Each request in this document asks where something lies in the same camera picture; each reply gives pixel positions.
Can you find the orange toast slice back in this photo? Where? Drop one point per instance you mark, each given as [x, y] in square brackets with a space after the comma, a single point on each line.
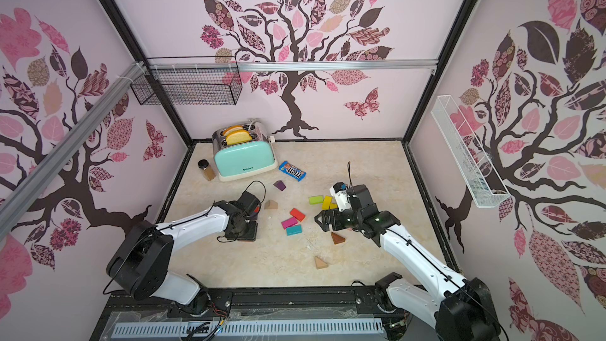
[232, 129]

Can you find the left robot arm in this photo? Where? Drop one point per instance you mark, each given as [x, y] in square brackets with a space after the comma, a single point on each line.
[141, 264]

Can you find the wall aluminium rail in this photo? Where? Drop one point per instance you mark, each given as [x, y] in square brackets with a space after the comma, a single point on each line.
[301, 66]
[18, 203]

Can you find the left wall aluminium rail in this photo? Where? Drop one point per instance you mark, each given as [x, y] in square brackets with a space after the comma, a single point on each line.
[18, 203]

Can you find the yellow block upper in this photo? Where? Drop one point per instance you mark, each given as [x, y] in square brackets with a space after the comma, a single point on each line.
[326, 205]

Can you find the light brown triangular block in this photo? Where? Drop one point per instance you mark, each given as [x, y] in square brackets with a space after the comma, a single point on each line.
[320, 264]

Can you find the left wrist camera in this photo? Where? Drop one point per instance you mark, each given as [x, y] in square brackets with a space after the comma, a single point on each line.
[249, 203]

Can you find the mint green toy toaster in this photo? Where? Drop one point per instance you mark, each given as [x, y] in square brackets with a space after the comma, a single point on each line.
[244, 160]

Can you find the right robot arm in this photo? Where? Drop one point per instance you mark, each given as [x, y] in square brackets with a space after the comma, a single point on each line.
[457, 308]

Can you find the back wall aluminium rail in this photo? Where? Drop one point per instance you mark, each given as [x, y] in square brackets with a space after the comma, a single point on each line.
[301, 66]

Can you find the teal rectangular block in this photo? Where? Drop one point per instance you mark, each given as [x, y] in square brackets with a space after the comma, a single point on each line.
[294, 230]

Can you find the blue candy packet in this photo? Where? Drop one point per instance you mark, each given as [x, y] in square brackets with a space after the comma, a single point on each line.
[292, 171]

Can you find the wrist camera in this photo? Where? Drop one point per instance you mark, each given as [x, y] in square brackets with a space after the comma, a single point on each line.
[339, 193]
[249, 203]

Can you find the black wire wall basket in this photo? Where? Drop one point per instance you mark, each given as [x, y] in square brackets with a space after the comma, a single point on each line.
[214, 81]

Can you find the white slotted cable duct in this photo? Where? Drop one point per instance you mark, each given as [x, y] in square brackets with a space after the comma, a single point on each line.
[247, 328]

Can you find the magenta rectangular block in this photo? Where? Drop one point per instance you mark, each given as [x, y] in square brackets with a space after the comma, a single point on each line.
[289, 223]

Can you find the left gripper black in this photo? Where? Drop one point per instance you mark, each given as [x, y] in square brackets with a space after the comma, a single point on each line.
[251, 234]

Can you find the beige triangular wooden block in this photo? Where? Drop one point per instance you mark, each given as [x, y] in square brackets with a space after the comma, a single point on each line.
[271, 205]

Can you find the small brown spice jar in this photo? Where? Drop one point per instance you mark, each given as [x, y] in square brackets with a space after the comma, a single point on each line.
[206, 169]

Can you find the bright red rectangular block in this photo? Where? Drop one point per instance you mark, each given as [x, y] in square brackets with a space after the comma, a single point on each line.
[299, 216]

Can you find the white wire wall shelf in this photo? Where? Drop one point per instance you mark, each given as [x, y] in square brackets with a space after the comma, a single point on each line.
[457, 125]

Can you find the dark brown triangular block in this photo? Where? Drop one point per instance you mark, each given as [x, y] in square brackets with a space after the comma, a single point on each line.
[337, 239]

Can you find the purple triangular wooden block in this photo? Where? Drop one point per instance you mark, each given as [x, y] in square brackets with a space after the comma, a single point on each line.
[280, 185]

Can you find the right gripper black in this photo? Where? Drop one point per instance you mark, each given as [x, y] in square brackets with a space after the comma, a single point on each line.
[334, 219]

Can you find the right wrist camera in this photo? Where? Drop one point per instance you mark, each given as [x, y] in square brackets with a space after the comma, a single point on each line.
[339, 193]

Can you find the lime green block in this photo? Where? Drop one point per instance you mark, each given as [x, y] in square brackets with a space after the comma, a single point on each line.
[316, 200]

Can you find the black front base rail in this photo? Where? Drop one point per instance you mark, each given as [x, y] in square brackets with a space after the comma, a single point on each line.
[362, 299]

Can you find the yellow toast slice front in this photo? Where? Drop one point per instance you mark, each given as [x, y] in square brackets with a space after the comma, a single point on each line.
[238, 136]

